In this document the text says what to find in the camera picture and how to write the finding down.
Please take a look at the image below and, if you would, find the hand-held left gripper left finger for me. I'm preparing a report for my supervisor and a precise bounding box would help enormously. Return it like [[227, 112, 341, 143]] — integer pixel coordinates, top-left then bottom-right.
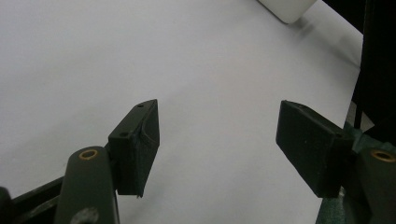
[[107, 99, 161, 198]]

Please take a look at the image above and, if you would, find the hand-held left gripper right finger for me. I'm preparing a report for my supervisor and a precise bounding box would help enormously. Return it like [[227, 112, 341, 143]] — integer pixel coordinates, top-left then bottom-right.
[[276, 100, 356, 199]]

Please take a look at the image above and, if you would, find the white plastic container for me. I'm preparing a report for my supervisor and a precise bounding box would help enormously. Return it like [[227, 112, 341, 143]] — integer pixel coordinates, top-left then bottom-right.
[[256, 0, 318, 25]]

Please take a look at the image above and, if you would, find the white table sheet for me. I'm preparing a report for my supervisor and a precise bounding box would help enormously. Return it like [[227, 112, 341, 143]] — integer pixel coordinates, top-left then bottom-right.
[[0, 0, 364, 224]]

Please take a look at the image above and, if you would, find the black curtain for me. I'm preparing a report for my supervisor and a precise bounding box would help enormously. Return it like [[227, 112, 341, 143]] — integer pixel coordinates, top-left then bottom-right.
[[321, 0, 396, 146]]

